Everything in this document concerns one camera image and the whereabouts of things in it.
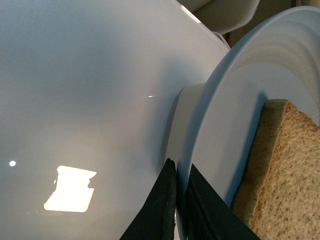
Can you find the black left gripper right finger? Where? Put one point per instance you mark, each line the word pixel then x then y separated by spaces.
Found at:
pixel 208 217

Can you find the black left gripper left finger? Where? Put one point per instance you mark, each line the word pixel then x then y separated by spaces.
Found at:
pixel 156 219

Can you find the slice of brown bread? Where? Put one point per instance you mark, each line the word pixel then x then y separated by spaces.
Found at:
pixel 279 197

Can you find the light blue round plate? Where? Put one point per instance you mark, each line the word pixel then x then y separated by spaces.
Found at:
pixel 215 122

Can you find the beige chair on right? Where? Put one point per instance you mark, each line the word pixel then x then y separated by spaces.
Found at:
pixel 221 16

